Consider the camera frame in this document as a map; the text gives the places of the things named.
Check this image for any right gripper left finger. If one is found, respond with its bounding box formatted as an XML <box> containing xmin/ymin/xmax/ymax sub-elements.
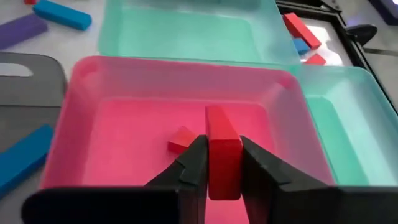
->
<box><xmin>144</xmin><ymin>134</ymin><xmax>209</xmax><ymax>224</ymax></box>

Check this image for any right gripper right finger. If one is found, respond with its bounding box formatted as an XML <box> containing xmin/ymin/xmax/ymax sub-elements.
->
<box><xmin>239</xmin><ymin>135</ymin><xmax>336</xmax><ymax>224</ymax></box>

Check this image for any small red wooden block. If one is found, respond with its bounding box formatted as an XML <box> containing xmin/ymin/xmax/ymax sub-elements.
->
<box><xmin>167</xmin><ymin>125</ymin><xmax>198</xmax><ymax>154</ymax></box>

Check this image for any long red wooden block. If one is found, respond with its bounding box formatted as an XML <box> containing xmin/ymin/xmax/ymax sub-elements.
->
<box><xmin>205</xmin><ymin>105</ymin><xmax>243</xmax><ymax>200</ymax></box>

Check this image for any blue wooden block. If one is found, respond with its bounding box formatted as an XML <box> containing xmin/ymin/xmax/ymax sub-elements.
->
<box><xmin>32</xmin><ymin>0</ymin><xmax>93</xmax><ymax>32</ymax></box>
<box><xmin>292</xmin><ymin>37</ymin><xmax>311</xmax><ymax>56</ymax></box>
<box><xmin>0</xmin><ymin>123</ymin><xmax>54</xmax><ymax>200</ymax></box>

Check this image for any gray translucent plastic bin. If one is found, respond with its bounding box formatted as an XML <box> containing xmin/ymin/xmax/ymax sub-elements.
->
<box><xmin>0</xmin><ymin>51</ymin><xmax>68</xmax><ymax>200</ymax></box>

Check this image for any red translucent plastic bin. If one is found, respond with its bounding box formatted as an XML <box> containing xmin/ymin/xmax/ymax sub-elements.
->
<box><xmin>39</xmin><ymin>55</ymin><xmax>335</xmax><ymax>224</ymax></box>

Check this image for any small teal plastic bin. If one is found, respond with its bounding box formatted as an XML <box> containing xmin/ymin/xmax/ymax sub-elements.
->
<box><xmin>292</xmin><ymin>63</ymin><xmax>398</xmax><ymax>187</ymax></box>

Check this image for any large teal plastic bin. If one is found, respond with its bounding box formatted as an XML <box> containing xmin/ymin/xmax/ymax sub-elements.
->
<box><xmin>98</xmin><ymin>0</ymin><xmax>302</xmax><ymax>66</ymax></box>

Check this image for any white table cover sheet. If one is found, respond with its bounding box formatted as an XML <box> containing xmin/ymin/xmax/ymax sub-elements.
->
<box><xmin>0</xmin><ymin>0</ymin><xmax>346</xmax><ymax>224</ymax></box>

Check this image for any purple wooden block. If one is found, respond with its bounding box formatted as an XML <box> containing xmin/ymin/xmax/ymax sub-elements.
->
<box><xmin>0</xmin><ymin>12</ymin><xmax>49</xmax><ymax>50</ymax></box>

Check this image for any black aluminium table frame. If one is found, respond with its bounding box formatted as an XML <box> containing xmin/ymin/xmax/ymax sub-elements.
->
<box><xmin>275</xmin><ymin>0</ymin><xmax>398</xmax><ymax>116</ymax></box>

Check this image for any black frame clamp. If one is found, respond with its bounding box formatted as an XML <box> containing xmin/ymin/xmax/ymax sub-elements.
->
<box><xmin>344</xmin><ymin>23</ymin><xmax>379</xmax><ymax>48</ymax></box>

